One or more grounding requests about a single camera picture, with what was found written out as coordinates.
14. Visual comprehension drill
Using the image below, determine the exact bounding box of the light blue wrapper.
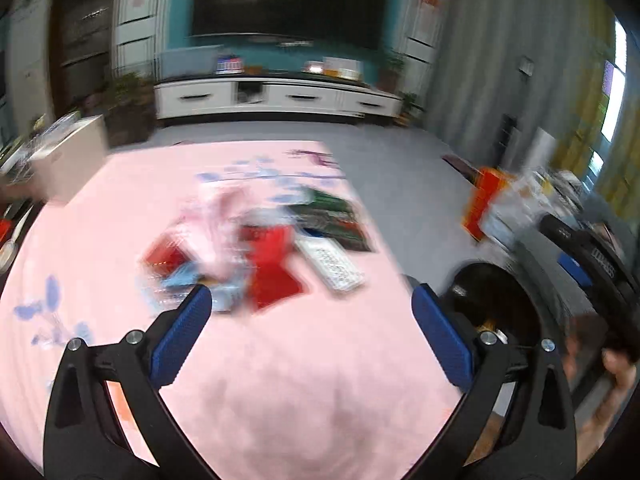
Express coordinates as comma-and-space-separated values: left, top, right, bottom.
139, 261, 250, 313

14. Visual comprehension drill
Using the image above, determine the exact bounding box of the pink patterned plastic bag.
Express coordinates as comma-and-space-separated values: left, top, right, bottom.
174, 185, 250, 281

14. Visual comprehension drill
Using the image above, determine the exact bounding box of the red foil snack bag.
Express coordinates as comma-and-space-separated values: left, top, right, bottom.
240, 224, 306, 311

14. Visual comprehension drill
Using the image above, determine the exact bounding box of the white blue medicine box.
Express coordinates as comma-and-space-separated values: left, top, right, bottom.
295, 234, 364, 294

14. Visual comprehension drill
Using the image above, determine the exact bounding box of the green snack bag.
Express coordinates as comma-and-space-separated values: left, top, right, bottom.
288, 186, 371, 252

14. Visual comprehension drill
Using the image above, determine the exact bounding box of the black round trash bin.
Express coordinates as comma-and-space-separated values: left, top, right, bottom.
440, 261, 541, 347

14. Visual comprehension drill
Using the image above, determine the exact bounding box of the person right hand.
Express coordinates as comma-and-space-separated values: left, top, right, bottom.
563, 314, 638, 468

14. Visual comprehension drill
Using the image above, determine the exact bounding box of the grey chair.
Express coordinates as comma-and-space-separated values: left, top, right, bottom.
513, 232, 596, 326

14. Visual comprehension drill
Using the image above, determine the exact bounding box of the small red packet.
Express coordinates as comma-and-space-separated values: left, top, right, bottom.
141, 233, 191, 278

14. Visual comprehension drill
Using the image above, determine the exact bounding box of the white plastic bag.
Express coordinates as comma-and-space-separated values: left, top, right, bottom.
480, 171, 554, 248

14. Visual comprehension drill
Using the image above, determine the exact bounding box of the red orange shopping bag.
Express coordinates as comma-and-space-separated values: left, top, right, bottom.
461, 167, 511, 242

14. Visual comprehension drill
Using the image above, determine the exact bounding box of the pink floral tablecloth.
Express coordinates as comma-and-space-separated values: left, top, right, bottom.
1, 141, 460, 479

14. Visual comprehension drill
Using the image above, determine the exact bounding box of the white cardboard box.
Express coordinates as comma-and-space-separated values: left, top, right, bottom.
29, 112, 108, 204

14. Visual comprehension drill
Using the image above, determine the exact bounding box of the potted plant left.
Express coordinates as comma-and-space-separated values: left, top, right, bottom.
104, 72, 156, 148

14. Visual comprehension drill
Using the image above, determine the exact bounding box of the potted plant right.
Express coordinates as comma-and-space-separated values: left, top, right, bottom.
394, 92, 423, 128

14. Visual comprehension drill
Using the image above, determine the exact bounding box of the white tv cabinet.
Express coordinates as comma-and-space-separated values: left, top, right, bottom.
154, 76, 401, 120

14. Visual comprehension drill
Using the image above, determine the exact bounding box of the clear storage box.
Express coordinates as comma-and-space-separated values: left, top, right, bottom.
158, 46, 220, 80

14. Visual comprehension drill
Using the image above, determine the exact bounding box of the tall potted plant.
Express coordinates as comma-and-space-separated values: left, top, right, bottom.
376, 50, 405, 93

